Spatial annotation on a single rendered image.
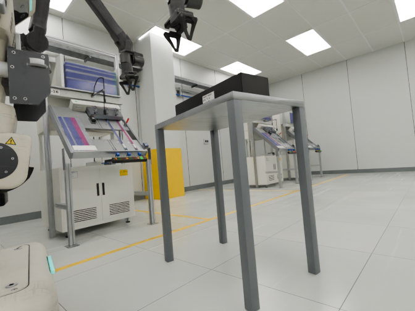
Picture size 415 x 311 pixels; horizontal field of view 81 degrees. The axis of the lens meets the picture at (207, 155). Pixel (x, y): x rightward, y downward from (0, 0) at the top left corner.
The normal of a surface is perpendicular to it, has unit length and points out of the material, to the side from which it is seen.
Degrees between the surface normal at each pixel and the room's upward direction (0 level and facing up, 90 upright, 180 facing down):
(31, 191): 90
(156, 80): 90
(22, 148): 90
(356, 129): 90
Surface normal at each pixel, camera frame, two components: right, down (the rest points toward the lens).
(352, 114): -0.68, 0.03
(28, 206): 0.73, -0.09
